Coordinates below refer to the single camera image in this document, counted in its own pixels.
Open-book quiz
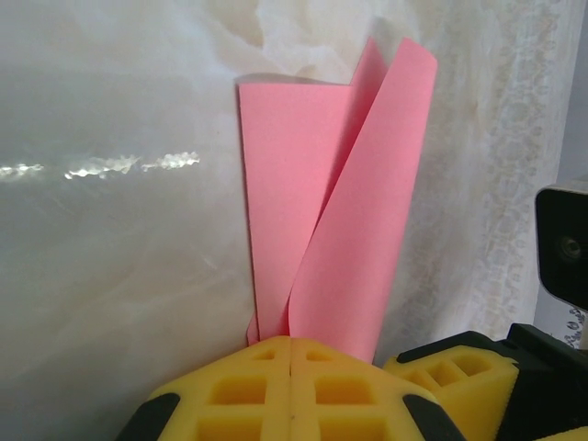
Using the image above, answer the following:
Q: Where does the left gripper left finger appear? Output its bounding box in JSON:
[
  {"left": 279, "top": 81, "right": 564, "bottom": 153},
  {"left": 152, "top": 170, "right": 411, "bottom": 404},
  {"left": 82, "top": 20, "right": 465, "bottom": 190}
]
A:
[{"left": 117, "top": 334, "right": 294, "bottom": 441}]

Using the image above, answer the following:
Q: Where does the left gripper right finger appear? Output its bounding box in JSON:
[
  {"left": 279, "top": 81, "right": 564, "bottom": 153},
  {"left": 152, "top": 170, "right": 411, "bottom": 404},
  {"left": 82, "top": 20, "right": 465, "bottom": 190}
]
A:
[{"left": 289, "top": 336, "right": 454, "bottom": 441}]

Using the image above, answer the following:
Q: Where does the pink paper sheet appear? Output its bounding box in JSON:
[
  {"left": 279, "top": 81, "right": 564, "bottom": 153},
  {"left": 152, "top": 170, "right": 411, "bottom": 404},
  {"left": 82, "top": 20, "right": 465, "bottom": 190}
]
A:
[{"left": 236, "top": 36, "right": 437, "bottom": 364}]

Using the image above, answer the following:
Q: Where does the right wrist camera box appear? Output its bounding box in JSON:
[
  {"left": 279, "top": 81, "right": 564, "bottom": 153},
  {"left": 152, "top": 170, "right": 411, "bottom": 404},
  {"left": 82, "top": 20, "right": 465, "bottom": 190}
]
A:
[{"left": 534, "top": 181, "right": 588, "bottom": 307}]

